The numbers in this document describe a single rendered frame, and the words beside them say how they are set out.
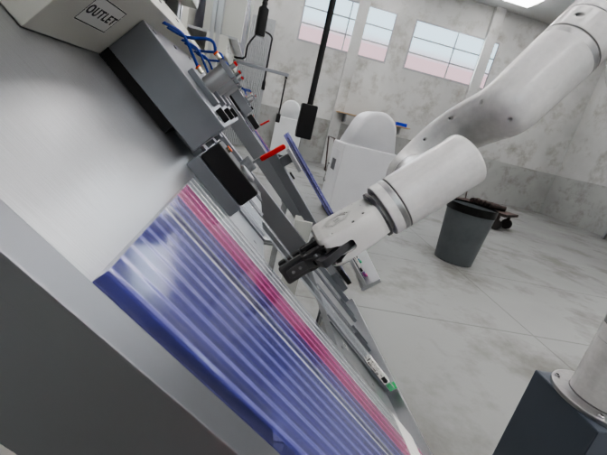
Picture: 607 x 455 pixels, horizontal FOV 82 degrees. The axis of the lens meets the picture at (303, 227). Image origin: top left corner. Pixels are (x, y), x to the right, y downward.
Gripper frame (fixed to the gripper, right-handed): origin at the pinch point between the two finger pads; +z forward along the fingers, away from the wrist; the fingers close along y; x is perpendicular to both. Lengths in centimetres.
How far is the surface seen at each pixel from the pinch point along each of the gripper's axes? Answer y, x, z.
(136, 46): 8.6, -33.6, -0.7
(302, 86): -1028, -80, -171
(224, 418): 37.7, -9.5, 1.1
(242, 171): 7.9, -16.8, -2.5
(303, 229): -60, 13, -1
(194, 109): 8.0, -25.4, -1.9
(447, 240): -308, 185, -117
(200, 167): 9.0, -19.8, 1.1
